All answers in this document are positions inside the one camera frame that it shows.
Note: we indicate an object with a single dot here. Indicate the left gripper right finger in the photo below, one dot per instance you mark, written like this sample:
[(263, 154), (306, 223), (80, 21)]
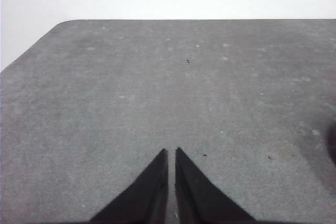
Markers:
[(199, 200)]

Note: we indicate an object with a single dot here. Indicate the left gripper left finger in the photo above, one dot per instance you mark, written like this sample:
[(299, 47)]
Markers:
[(147, 197)]

